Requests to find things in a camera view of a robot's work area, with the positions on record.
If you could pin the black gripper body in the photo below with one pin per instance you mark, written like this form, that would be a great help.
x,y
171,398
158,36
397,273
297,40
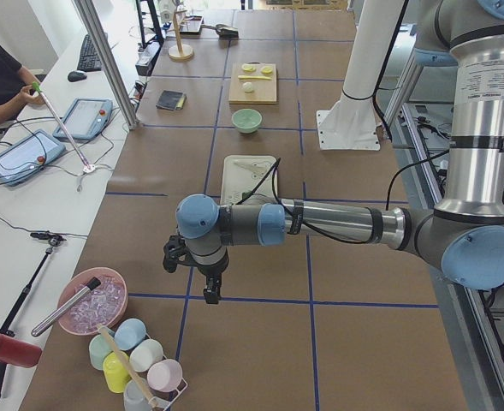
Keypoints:
x,y
211,271

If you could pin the white bun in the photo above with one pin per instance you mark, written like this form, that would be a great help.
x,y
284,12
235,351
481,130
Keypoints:
x,y
248,87

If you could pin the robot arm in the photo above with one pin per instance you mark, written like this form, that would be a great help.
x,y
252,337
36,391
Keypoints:
x,y
462,236

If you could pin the pink bowl with ice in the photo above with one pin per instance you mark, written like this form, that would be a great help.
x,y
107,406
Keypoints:
x,y
105,305

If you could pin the green ceramic bowl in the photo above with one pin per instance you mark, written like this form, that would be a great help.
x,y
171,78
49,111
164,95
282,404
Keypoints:
x,y
247,121

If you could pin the white plastic tray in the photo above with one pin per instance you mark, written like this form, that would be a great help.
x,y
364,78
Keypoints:
x,y
242,173

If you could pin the blue cup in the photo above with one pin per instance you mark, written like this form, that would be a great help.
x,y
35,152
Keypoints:
x,y
130,334

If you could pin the white cup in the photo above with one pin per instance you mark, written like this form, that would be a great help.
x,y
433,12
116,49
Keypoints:
x,y
147,353

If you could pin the pink cup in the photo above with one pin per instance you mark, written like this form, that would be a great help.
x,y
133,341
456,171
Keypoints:
x,y
165,375

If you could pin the steel cylinder tool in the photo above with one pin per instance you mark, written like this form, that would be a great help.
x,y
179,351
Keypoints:
x,y
46,323

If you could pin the wooden stick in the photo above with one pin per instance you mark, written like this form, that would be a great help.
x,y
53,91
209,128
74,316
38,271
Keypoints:
x,y
151,399

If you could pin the green cup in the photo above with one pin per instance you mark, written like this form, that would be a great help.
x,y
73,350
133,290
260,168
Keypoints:
x,y
98,350

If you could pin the yellow cup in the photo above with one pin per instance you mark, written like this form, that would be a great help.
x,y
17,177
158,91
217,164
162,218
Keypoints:
x,y
115,374

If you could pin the grey cup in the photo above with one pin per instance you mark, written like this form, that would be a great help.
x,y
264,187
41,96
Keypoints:
x,y
134,399

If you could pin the black tripod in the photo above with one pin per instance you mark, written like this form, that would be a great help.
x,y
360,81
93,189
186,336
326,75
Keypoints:
x,y
54,240

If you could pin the dark folded cloth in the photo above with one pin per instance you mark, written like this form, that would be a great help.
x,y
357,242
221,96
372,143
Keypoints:
x,y
171,100

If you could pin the wooden cutting board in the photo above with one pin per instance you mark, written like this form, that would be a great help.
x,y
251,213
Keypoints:
x,y
253,83

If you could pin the yellow plastic knife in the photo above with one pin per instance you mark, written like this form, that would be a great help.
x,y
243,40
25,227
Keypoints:
x,y
254,77

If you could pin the far teach pendant tablet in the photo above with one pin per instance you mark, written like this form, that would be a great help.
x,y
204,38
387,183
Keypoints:
x,y
87,117

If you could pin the teach pendant tablet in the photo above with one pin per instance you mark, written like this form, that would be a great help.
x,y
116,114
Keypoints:
x,y
87,117
27,157

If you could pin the lemon slice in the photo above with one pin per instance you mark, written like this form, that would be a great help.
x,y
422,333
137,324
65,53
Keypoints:
x,y
248,68
267,69

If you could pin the near teach pendant tablet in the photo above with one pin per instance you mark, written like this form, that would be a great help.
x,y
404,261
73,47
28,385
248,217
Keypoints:
x,y
27,157

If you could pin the wooden stand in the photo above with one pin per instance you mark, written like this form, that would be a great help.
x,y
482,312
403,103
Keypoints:
x,y
179,52

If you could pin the red cylinder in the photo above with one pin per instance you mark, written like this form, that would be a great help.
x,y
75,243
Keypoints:
x,y
18,353

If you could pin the metal scoop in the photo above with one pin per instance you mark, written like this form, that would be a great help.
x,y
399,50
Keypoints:
x,y
223,31

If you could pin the black computer mouse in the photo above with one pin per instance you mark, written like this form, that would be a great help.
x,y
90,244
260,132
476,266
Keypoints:
x,y
76,75

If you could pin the black keyboard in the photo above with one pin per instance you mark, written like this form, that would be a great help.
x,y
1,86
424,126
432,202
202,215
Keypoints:
x,y
89,60

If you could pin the black tray with items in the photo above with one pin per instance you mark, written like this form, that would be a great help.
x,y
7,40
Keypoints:
x,y
191,24

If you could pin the long pointer stick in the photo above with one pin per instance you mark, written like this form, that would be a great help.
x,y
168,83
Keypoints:
x,y
88,167

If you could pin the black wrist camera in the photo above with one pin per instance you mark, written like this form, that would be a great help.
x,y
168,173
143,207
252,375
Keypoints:
x,y
175,253

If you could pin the white wire cup rack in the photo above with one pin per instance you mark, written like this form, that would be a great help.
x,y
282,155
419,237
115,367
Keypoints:
x,y
145,377

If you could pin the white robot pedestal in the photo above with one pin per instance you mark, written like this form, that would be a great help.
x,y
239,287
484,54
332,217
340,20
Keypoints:
x,y
351,123

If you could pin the aluminium frame post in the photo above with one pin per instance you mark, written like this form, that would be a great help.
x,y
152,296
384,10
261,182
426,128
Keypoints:
x,y
93,25

